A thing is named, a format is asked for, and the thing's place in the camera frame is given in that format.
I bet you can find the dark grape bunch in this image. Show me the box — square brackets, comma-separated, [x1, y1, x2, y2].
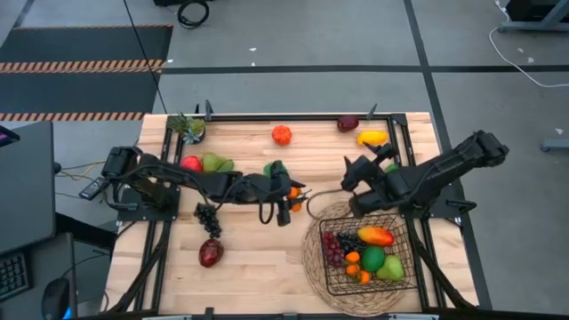
[194, 203, 223, 240]
[336, 231, 368, 255]

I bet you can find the black computer mouse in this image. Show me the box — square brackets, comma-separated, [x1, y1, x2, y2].
[41, 277, 71, 320]

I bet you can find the pineapple top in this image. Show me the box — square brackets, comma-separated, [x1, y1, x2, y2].
[167, 111, 207, 146]

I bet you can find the white floor cable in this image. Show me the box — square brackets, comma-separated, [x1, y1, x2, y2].
[487, 0, 569, 89]

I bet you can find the orange tangerine cluster with leaves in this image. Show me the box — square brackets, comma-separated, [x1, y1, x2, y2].
[286, 186, 312, 213]
[344, 251, 373, 285]

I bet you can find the grey furniture foot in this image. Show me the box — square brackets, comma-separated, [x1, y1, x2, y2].
[541, 138, 569, 153]

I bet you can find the grey desk leg frame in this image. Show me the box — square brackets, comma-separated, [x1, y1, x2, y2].
[497, 0, 569, 33]

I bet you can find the orange-red pumpkin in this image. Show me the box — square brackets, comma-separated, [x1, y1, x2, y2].
[271, 124, 293, 147]

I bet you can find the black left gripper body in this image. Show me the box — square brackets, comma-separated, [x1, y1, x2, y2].
[239, 173, 288, 206]

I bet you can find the small screen device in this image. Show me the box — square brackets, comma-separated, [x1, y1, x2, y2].
[0, 125, 21, 148]

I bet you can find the black wire basket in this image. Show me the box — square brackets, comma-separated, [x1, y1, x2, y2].
[305, 188, 418, 298]

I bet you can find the dark red apple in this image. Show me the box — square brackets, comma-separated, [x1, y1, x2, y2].
[336, 115, 360, 133]

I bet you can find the small striped green melon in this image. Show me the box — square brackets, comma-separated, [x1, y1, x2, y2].
[262, 161, 288, 178]

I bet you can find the dark red pomegranate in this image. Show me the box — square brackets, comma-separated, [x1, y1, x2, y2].
[197, 238, 225, 268]

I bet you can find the black keyboard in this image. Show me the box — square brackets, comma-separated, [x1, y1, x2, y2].
[0, 252, 30, 303]

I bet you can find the thin black taut cable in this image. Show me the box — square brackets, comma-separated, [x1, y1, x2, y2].
[123, 0, 168, 115]

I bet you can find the black power adapter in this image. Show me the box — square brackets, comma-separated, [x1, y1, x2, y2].
[78, 176, 110, 201]

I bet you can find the coiled black cable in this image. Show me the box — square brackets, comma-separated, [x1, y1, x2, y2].
[176, 0, 211, 30]

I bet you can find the round woven straw mat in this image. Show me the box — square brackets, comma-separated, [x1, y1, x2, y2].
[301, 199, 421, 317]

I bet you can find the green pear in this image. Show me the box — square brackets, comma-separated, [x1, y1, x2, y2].
[202, 151, 228, 173]
[375, 254, 406, 282]

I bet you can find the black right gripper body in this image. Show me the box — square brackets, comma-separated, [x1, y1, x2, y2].
[382, 168, 417, 209]

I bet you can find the dark grey computer monitor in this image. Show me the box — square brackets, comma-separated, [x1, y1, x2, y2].
[0, 120, 57, 254]

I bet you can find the black hazard-striped floor mat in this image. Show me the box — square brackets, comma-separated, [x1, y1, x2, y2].
[0, 24, 174, 122]

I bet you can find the black aluminium table frame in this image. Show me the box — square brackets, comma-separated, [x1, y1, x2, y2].
[104, 100, 479, 320]

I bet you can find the large green lime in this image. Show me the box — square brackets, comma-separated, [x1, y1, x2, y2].
[360, 245, 387, 273]

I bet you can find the red and yellow mango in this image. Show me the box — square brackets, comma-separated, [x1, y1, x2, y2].
[357, 226, 396, 248]

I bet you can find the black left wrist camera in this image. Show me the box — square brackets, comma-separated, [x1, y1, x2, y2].
[268, 159, 290, 181]

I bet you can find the dark desk surface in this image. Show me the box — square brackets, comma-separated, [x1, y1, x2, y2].
[0, 230, 80, 320]

